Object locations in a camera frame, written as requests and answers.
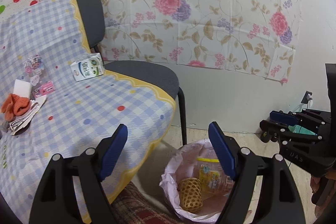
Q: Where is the teal box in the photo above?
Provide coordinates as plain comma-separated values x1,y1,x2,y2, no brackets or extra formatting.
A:
288,124,316,136

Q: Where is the pink bag trash bin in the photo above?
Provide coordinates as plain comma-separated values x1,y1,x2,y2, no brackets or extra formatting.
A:
159,139,234,223

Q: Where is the white paper sheet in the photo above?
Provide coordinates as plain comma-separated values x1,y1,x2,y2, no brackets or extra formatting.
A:
9,95,47,135

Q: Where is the woven bamboo basket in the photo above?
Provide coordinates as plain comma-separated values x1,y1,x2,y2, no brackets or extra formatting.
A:
178,177,203,213

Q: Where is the red plaid rug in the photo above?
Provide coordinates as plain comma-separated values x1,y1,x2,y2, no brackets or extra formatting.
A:
111,182,182,224

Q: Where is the clear sticker bag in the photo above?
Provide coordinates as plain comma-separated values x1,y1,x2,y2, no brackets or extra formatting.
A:
24,54,45,77

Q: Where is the orange knitted glove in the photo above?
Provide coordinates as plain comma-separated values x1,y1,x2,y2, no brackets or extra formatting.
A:
1,93,30,122

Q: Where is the blue checked cloth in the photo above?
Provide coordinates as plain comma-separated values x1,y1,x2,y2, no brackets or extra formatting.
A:
1,0,176,223

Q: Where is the floral pattern wall sheet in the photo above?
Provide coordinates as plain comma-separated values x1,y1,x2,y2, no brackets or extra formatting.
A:
98,0,301,84

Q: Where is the yellow noodle packet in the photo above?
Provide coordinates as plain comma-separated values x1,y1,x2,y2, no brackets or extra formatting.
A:
197,157,223,194

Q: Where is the dark grey chair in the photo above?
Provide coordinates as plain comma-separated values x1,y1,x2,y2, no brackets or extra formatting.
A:
76,0,187,145

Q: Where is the white green milk carton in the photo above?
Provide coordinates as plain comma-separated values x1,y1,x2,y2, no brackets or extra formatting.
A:
70,53,105,82

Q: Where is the black wall plug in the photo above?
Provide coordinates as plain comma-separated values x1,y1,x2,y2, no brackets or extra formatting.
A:
301,91,313,105

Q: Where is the pink small card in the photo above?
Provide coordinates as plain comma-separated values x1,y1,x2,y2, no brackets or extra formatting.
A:
33,81,55,98

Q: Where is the person right hand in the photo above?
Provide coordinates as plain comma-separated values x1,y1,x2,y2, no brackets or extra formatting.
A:
310,176,321,193

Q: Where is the white foam block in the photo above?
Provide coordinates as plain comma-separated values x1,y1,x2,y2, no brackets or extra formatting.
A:
13,79,31,98

